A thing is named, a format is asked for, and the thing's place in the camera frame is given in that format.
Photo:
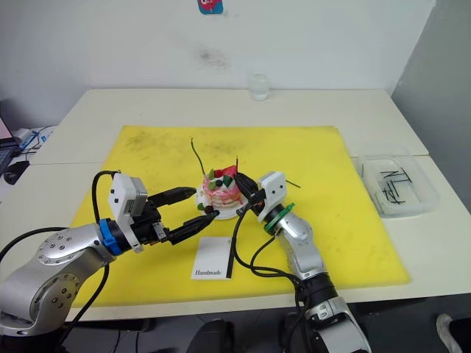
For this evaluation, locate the black computer mouse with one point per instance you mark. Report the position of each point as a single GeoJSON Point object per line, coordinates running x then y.
{"type": "Point", "coordinates": [14, 171]}

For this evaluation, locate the long curved thin dark candle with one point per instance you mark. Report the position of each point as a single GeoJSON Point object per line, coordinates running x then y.
{"type": "Point", "coordinates": [197, 156]}

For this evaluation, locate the dark laptop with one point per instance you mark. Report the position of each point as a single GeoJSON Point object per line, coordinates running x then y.
{"type": "Point", "coordinates": [5, 154]}

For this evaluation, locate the white cake plate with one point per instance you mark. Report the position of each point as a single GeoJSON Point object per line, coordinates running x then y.
{"type": "Point", "coordinates": [226, 215]}

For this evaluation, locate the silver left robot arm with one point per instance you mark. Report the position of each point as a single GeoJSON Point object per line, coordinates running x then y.
{"type": "Point", "coordinates": [55, 257]}

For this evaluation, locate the clear drinking glass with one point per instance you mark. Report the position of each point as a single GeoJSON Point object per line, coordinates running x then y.
{"type": "Point", "coordinates": [259, 88]}

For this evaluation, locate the grey box device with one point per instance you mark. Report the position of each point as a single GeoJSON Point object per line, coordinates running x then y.
{"type": "Point", "coordinates": [24, 137]}

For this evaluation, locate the clear plastic container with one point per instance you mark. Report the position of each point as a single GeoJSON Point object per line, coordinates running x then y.
{"type": "Point", "coordinates": [427, 191]}

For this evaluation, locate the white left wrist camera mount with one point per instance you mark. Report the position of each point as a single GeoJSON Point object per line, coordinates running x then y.
{"type": "Point", "coordinates": [121, 191]}

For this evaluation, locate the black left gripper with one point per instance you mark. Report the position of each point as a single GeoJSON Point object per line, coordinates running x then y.
{"type": "Point", "coordinates": [151, 228]}

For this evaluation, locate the small fruit cream cake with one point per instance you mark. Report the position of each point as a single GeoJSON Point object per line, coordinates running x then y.
{"type": "Point", "coordinates": [222, 189]}

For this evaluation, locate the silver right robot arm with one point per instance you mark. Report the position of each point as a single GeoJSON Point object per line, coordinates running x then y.
{"type": "Point", "coordinates": [305, 239]}

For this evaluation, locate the dark table frame bar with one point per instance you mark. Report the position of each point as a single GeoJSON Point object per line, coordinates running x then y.
{"type": "Point", "coordinates": [110, 325]}

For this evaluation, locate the yellow foam mat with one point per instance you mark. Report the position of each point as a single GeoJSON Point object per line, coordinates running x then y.
{"type": "Point", "coordinates": [294, 154]}

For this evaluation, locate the thin dark matchstick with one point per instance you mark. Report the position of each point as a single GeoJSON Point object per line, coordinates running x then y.
{"type": "Point", "coordinates": [293, 184]}

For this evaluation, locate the white Handmade matchbox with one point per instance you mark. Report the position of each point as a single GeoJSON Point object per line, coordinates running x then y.
{"type": "Point", "coordinates": [209, 257]}

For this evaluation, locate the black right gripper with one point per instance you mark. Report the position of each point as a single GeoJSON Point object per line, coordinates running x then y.
{"type": "Point", "coordinates": [255, 198]}

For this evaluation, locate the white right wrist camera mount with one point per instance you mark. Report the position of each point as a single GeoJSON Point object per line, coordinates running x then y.
{"type": "Point", "coordinates": [274, 187]}

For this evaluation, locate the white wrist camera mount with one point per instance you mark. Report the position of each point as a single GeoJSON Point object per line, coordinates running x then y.
{"type": "Point", "coordinates": [274, 187]}
{"type": "Point", "coordinates": [121, 191]}

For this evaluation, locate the pink and blue wall sticker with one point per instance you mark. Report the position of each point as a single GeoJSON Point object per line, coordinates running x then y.
{"type": "Point", "coordinates": [210, 5]}

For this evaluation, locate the white shoe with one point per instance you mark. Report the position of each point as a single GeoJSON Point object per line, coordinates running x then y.
{"type": "Point", "coordinates": [447, 331]}

